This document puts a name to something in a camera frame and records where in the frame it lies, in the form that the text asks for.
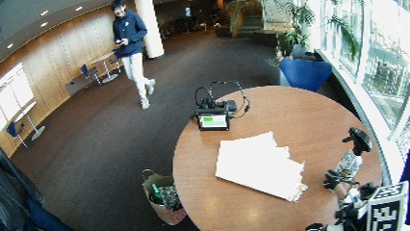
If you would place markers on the camouflage soft toy black hat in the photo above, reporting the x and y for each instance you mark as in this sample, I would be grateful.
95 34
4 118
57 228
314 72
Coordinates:
350 162

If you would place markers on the white marker cube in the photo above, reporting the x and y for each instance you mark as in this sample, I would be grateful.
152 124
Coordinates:
388 208

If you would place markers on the white paper sheets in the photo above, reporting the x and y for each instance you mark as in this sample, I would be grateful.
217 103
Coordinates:
256 166

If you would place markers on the black monitor green screen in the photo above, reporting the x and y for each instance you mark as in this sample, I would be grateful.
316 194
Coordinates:
213 121

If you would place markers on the blue planter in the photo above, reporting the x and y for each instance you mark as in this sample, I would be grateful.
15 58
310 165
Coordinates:
305 73

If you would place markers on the dark patterned packet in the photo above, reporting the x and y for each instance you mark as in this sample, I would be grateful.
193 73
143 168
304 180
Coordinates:
171 197

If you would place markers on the green palm plant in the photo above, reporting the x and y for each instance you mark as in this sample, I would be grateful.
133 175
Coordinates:
346 35
298 19

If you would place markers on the staircase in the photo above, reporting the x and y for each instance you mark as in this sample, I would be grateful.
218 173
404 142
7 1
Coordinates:
260 19

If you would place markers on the white round column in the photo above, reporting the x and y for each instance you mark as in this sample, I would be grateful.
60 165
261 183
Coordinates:
151 29

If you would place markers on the white round standing table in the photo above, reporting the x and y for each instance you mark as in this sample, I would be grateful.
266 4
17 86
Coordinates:
29 118
105 61

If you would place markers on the dark phone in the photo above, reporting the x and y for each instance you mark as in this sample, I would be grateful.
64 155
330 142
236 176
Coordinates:
121 41

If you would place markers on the blue chair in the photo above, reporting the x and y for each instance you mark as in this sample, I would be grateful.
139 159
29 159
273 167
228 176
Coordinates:
91 73
15 130

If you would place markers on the grey bench box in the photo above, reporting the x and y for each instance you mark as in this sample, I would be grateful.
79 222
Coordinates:
77 85

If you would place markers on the dark jacket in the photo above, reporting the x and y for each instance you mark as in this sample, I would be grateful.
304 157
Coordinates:
19 199

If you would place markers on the window frame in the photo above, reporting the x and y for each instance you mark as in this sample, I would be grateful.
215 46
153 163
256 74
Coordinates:
362 106

